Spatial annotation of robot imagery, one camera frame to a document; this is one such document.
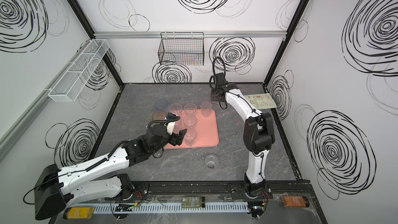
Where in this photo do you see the yellow plastic cup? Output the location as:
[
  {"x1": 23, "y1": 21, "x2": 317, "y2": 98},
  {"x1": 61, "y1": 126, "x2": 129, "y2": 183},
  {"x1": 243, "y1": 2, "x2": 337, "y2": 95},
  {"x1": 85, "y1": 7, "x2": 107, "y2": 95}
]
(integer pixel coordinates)
[{"x1": 152, "y1": 110, "x2": 167, "y2": 121}]

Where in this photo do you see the clear cup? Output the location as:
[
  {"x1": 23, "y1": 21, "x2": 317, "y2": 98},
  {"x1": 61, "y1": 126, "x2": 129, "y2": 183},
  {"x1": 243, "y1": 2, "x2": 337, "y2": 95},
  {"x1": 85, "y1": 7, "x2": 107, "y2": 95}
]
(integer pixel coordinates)
[
  {"x1": 200, "y1": 101, "x2": 213, "y2": 118},
  {"x1": 175, "y1": 118, "x2": 182, "y2": 127},
  {"x1": 205, "y1": 154, "x2": 219, "y2": 169}
]

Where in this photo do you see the blue plastic cup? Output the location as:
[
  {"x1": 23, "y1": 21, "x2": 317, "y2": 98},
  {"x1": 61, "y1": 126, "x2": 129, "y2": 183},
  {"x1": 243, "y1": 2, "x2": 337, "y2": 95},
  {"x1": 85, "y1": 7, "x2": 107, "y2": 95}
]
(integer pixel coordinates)
[{"x1": 154, "y1": 99, "x2": 169, "y2": 112}]

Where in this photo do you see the clear faceted glass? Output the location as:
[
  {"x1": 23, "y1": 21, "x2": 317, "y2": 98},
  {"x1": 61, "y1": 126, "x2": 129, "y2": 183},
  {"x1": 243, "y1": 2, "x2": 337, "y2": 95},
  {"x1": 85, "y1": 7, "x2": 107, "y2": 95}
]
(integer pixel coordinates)
[{"x1": 169, "y1": 103, "x2": 183, "y2": 116}]

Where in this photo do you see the pink plastic tray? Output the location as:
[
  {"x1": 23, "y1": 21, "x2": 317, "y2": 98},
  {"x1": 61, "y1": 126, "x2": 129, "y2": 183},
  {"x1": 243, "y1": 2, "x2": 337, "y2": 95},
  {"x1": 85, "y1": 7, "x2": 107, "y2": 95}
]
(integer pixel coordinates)
[{"x1": 164, "y1": 110, "x2": 219, "y2": 149}]

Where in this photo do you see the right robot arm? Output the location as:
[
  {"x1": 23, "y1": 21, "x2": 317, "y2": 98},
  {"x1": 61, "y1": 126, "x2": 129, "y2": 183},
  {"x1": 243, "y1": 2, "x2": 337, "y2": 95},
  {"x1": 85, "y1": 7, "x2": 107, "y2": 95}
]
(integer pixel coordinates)
[{"x1": 209, "y1": 73, "x2": 275, "y2": 198}]

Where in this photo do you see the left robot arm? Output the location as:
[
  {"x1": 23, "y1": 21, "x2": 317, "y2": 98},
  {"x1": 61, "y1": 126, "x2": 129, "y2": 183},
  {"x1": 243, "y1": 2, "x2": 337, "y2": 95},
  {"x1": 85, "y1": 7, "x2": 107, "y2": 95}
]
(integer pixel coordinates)
[{"x1": 33, "y1": 123, "x2": 187, "y2": 220}]

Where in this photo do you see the green bottle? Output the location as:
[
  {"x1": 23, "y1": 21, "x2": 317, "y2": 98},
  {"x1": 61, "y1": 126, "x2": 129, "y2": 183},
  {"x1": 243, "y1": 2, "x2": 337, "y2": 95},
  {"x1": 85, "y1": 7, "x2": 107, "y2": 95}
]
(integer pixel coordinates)
[{"x1": 181, "y1": 196, "x2": 205, "y2": 208}]

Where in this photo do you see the yellow bottle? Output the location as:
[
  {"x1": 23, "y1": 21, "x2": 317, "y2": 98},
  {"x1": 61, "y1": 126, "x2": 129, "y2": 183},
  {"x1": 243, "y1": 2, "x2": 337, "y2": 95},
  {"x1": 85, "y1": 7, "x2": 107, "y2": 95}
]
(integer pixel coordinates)
[{"x1": 63, "y1": 207, "x2": 94, "y2": 220}]

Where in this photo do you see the orange bottle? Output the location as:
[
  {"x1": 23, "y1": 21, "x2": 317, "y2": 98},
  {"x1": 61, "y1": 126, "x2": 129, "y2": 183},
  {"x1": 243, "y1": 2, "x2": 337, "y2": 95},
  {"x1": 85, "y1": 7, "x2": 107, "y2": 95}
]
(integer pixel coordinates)
[{"x1": 282, "y1": 196, "x2": 310, "y2": 208}]

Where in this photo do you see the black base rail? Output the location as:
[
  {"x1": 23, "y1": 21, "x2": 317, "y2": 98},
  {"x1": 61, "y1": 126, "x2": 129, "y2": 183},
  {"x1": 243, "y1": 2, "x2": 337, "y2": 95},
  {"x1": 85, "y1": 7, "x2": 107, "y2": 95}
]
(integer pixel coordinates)
[{"x1": 63, "y1": 180, "x2": 315, "y2": 200}]

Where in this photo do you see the black wire basket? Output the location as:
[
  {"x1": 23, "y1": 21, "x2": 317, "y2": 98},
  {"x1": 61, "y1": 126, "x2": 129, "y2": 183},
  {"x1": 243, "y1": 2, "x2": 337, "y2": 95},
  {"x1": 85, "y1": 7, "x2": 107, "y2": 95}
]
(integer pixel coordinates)
[{"x1": 158, "y1": 32, "x2": 205, "y2": 66}]

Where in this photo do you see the white slotted cable duct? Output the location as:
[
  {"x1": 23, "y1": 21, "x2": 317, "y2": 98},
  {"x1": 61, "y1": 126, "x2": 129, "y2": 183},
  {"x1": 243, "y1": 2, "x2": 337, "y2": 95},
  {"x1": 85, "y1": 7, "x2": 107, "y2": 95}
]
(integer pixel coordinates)
[{"x1": 73, "y1": 202, "x2": 249, "y2": 214}]

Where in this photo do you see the white mesh wall shelf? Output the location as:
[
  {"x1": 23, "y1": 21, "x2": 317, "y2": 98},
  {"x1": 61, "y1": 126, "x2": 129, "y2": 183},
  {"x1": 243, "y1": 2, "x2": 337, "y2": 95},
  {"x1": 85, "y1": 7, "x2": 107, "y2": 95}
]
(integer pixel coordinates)
[{"x1": 48, "y1": 39, "x2": 110, "y2": 103}]

